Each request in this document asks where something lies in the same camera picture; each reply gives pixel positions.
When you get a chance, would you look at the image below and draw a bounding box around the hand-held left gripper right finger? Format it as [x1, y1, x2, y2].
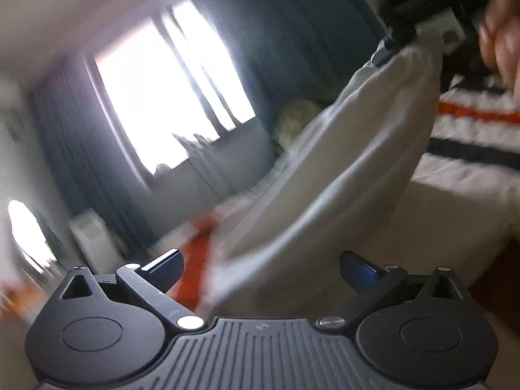
[317, 251, 468, 330]

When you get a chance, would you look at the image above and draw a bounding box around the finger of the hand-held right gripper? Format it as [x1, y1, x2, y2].
[371, 22, 419, 68]

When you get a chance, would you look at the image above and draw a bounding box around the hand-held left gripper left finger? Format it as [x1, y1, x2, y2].
[59, 248, 206, 332]

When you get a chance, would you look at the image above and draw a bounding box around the white garment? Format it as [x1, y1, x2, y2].
[209, 43, 445, 309]

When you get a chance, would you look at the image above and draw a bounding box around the person's right hand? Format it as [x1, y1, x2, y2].
[477, 0, 520, 86]

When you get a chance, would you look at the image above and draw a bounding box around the white appliance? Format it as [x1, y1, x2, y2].
[68, 209, 118, 265]

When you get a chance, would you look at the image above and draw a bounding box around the teal curtain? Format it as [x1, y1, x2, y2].
[179, 0, 386, 131]
[32, 69, 155, 248]

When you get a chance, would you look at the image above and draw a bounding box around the striped blanket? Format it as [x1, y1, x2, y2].
[154, 75, 520, 313]

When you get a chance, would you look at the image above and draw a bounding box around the window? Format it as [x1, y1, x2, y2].
[93, 0, 256, 175]

